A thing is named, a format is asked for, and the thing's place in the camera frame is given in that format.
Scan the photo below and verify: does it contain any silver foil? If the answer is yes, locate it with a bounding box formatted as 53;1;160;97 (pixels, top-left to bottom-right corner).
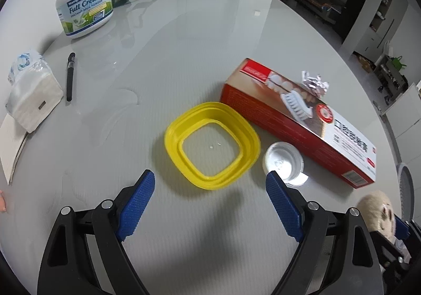
300;70;330;98

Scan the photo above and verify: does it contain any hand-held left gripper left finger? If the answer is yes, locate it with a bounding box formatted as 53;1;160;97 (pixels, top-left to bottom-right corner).
37;169;156;295

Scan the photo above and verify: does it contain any red toothpaste box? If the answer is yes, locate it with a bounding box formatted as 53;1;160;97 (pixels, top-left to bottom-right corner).
220;58;377;189

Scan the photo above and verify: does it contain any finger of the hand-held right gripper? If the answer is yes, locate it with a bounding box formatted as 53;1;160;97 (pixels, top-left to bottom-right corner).
369;230;413;271
394;215;421;243

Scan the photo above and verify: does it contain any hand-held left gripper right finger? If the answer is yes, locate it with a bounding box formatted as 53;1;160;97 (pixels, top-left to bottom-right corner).
265;170;385;295

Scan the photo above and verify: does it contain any black pen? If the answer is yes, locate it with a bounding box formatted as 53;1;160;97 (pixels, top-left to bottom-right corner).
66;52;76;102

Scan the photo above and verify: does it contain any milk powder can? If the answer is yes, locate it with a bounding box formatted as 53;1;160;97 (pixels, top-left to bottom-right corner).
55;0;114;39

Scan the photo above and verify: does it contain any shoe rack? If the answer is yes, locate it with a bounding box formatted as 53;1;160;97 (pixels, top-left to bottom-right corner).
375;48;408;98

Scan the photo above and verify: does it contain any grey perforated waste basket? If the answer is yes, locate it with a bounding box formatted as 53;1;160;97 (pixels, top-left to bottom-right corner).
396;162;414;226

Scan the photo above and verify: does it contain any white notepad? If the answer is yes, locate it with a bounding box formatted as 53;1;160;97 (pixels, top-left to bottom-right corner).
0;114;29;184

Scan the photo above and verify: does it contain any white tissue pack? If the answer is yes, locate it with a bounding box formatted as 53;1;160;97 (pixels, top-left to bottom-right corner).
5;49;64;134

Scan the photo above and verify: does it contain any cardboard box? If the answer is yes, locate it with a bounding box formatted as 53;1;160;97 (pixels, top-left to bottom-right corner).
357;55;374;72

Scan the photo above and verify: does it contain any white counter cabinet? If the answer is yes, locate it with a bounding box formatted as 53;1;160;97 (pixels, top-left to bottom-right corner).
383;82;421;157

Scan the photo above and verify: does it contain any yellow square ring lid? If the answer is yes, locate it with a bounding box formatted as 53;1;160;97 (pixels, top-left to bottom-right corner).
164;102;261;190

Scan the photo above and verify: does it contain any beige round plush toy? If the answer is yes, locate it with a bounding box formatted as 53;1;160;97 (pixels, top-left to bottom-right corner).
357;190;395;243

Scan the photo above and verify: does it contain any tall white shelf cabinet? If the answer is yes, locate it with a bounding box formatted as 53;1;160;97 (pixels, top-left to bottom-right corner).
342;0;408;62

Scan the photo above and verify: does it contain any white round cap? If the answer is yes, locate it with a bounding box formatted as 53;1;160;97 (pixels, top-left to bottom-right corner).
263;142;309;187

